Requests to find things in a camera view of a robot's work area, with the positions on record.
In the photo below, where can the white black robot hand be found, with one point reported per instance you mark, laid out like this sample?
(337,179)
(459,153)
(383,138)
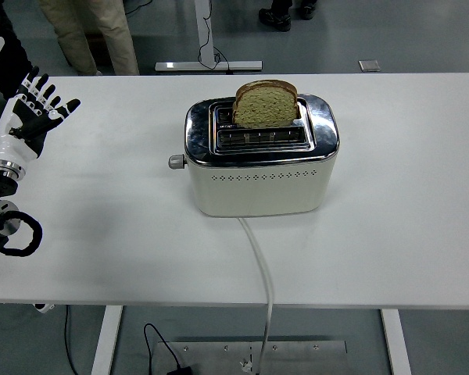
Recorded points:
(13,140)

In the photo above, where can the grey toaster lever knob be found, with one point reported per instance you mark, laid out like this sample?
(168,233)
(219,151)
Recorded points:
(176,161)

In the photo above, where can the cream and chrome toaster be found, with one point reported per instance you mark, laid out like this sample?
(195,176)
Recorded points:
(258,191)

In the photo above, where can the person in dark clothing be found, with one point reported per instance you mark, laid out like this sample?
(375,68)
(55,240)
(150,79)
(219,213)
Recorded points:
(11,54)

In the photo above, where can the person in beige trousers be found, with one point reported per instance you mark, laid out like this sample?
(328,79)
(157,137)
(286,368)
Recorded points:
(117,39)

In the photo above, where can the small white black device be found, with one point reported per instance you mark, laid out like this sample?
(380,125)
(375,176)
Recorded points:
(44,308)

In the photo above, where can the white table leg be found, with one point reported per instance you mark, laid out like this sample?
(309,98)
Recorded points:
(394,343)
(107,340)

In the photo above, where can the white table stand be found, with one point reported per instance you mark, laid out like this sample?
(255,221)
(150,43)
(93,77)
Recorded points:
(203,23)

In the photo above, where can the brown bread slice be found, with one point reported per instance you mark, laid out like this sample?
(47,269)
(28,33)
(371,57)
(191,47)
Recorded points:
(266,107)

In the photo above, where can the person in black trousers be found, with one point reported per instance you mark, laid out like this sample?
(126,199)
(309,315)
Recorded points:
(275,19)

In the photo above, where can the white power plug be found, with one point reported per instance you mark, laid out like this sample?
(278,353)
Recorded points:
(245,364)

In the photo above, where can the grey metal plate with screws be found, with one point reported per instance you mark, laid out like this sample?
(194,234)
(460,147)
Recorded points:
(297,359)

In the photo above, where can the grey floor outlet plate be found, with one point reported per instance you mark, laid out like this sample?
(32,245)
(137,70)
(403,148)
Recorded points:
(369,65)

